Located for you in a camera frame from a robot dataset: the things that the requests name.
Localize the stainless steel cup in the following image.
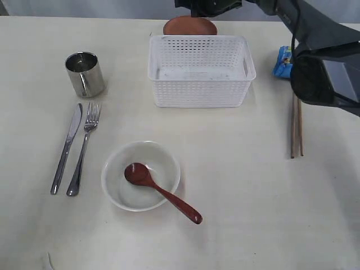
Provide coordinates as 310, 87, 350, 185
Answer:
65, 52, 105, 98

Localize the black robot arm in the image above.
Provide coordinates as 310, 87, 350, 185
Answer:
254, 0, 359, 115

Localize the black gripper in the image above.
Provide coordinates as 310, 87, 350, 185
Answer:
174, 0, 242, 17

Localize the blue chips bag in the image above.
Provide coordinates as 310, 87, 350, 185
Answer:
272, 46, 293, 79

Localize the brown wooden spoon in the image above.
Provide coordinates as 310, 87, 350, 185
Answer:
124, 163, 203, 224

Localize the grey ceramic bowl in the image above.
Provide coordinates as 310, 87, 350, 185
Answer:
101, 141, 181, 212

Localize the wooden chopstick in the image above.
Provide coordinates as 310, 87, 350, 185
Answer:
297, 99, 304, 156
290, 94, 296, 159

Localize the white plastic woven basket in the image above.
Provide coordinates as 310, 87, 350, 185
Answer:
148, 35, 256, 108

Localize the brown wooden plate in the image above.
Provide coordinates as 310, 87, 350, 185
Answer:
163, 16, 218, 35

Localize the silver table knife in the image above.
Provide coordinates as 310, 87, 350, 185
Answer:
50, 103, 83, 195

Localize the silver fork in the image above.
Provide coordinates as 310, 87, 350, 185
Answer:
66, 103, 101, 197

